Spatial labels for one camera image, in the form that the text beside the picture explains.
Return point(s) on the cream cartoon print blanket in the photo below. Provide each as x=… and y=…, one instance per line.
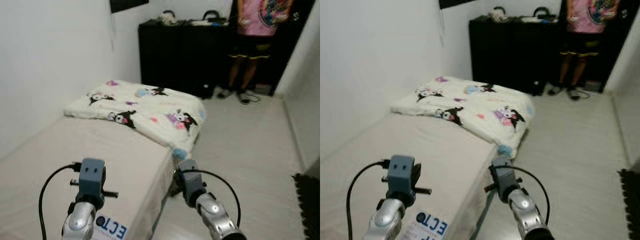
x=145, y=112
x=475, y=107

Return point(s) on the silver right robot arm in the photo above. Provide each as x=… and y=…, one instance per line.
x=527, y=215
x=217, y=220

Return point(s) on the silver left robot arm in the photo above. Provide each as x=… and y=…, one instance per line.
x=80, y=220
x=385, y=220

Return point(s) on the mattress with beige sheet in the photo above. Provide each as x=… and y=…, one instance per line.
x=425, y=145
x=75, y=150

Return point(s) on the black foam floor mat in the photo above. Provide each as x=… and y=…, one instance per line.
x=307, y=210
x=631, y=205

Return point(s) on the white cloth in basket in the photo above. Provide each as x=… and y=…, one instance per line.
x=497, y=16
x=167, y=20

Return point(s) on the person in pink shirt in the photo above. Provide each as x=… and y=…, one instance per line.
x=257, y=20
x=585, y=17

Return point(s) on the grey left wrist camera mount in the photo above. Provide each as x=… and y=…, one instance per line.
x=92, y=177
x=401, y=175

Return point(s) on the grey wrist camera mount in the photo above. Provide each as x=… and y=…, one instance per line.
x=190, y=180
x=92, y=177
x=401, y=175
x=502, y=177

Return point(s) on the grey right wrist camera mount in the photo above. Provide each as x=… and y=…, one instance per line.
x=190, y=180
x=502, y=177

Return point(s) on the black window frame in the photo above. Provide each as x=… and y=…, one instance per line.
x=455, y=2
x=127, y=4

